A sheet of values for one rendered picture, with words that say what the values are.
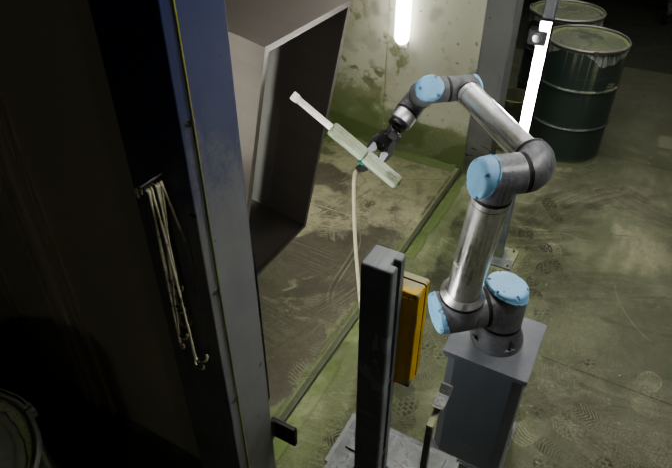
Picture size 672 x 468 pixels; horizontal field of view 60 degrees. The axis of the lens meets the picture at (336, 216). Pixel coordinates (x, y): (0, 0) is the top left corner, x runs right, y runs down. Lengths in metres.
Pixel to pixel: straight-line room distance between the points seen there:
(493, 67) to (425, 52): 0.47
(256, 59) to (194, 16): 0.76
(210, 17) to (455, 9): 2.88
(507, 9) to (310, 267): 1.95
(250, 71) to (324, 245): 1.80
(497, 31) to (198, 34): 2.91
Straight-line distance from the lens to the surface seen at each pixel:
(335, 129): 2.04
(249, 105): 2.01
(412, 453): 1.75
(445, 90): 2.09
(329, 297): 3.21
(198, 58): 1.20
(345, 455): 1.74
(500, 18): 3.89
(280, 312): 3.14
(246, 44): 1.93
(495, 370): 2.18
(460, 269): 1.86
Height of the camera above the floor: 2.28
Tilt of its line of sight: 36 degrees down
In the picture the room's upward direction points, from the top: straight up
